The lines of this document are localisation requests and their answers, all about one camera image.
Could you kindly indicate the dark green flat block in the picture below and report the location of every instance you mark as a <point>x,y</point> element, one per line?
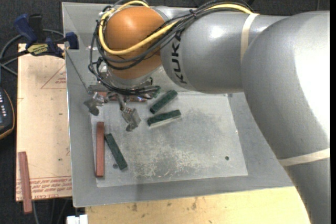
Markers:
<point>164,118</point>
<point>116,151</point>
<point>163,101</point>

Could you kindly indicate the black cylinder on white bracket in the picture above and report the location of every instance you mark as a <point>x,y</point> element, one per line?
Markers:
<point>147,82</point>

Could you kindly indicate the brown cardboard board red print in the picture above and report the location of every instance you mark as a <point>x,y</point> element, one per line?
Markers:
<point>42,123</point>

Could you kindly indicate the grey metal bin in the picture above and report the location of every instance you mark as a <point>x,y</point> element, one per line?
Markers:
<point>183,144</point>

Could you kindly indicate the red-brown flat block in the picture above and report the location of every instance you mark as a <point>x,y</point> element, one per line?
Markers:
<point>25,182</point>
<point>100,149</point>

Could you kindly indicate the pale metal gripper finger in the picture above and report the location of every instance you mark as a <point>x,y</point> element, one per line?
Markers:
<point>93,105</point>
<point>131,118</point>

